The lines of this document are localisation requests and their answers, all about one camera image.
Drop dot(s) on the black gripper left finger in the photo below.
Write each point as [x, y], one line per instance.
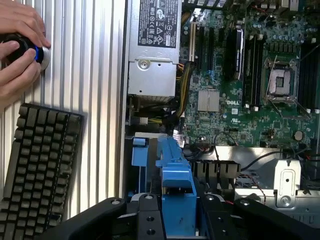
[100, 217]

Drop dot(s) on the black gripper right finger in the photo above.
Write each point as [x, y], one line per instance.
[262, 220]

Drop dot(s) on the bare person hand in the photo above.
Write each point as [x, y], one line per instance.
[17, 17]

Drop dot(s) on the metal drive cage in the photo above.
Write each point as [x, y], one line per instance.
[287, 180]

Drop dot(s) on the black computer keyboard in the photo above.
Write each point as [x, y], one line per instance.
[40, 162]

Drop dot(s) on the coin cell battery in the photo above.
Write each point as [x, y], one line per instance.
[298, 135]

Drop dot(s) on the green motherboard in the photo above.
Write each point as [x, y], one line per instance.
[225, 120]

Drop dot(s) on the silver finned heatsink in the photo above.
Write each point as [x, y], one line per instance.
[208, 100]

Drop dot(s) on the CPU socket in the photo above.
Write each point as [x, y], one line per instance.
[280, 80]

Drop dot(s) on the open black PC case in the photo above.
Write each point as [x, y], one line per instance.
[123, 75]

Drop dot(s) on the black RAM slot bank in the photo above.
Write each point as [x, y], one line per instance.
[253, 75]
[308, 75]

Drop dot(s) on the silver power supply unit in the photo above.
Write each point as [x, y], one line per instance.
[152, 75]

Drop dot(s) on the black graphics card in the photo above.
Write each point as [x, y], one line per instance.
[232, 57]

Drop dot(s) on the black expansion slot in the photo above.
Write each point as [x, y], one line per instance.
[212, 47]
[201, 47]

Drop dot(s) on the white expansion slot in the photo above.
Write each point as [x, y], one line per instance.
[192, 42]

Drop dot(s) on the blue plastic bay bracket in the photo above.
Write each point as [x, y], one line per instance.
[140, 152]

